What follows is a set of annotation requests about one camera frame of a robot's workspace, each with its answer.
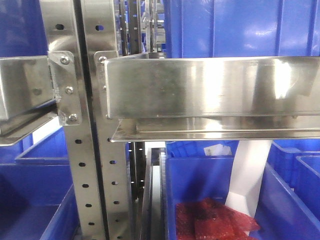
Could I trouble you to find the lower right blue bin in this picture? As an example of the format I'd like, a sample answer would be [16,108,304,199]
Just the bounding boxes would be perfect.
[162,156,320,240]

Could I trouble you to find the far right blue bin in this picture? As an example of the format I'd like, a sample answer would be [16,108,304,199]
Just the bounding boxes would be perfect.
[266,138,320,201]

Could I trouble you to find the lower left blue bin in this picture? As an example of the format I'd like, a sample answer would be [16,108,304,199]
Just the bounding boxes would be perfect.
[0,128,79,240]

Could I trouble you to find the left steel shelf tray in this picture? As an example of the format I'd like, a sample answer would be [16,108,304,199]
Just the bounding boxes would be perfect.
[0,55,58,147]

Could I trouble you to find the upper right blue bin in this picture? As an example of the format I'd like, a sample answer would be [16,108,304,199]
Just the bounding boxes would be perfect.
[163,0,320,58]

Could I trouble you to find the blue bin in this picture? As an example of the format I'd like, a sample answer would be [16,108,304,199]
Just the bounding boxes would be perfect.
[266,138,320,201]
[163,0,320,58]
[162,156,320,240]
[0,0,48,58]
[0,128,79,240]

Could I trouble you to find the left steel shelf upright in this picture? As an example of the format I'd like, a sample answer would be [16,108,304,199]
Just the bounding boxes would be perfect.
[40,0,106,240]

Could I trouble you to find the steel shelf upright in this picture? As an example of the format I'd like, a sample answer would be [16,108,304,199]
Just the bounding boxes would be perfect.
[40,0,106,240]
[81,0,134,240]

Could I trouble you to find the steel shelf tray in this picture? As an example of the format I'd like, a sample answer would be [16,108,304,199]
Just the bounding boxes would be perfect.
[105,56,320,142]
[0,55,58,147]

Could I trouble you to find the white paper sheet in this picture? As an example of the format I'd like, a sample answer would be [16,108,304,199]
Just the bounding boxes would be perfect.
[225,140,273,217]

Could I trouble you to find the right steel shelf upright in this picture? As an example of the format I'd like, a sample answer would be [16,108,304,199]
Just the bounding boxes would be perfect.
[81,0,134,240]

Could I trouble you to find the upper left blue bin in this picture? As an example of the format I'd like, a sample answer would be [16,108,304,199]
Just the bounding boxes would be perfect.
[0,0,48,58]

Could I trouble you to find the white label card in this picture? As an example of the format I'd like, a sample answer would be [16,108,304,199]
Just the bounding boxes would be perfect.
[203,144,232,156]

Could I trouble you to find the right steel shelf tray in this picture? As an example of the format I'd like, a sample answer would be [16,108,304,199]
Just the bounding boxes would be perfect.
[105,56,320,142]

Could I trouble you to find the red bubble wrap bags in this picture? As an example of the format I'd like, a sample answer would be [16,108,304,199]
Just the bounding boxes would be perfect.
[175,198,261,240]

